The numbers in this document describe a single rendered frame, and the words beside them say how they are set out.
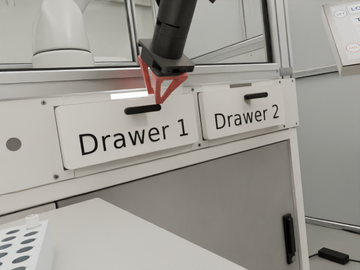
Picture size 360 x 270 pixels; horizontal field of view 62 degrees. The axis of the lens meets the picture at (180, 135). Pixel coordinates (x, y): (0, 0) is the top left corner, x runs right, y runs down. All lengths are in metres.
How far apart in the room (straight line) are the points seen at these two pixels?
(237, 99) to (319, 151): 1.46
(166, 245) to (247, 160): 0.54
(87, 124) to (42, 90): 0.09
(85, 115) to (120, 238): 0.26
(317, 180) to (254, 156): 1.41
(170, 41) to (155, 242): 0.32
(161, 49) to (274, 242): 0.66
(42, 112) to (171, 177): 0.30
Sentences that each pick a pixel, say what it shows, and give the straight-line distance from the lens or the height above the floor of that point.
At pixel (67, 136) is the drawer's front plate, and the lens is 0.55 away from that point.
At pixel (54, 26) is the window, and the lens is 0.61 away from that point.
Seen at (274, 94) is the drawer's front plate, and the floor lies 0.90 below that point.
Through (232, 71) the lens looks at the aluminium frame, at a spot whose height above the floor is 0.97.
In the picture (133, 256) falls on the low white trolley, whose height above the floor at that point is 0.76.
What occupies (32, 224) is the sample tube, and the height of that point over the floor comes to 0.80.
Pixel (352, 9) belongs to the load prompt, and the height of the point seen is 1.15.
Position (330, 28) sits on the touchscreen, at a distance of 1.17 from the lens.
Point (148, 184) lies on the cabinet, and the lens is 0.65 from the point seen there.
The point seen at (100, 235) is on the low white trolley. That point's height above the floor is 0.76.
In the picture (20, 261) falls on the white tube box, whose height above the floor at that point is 0.79.
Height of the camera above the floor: 0.90
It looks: 5 degrees down
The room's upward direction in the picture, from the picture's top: 7 degrees counter-clockwise
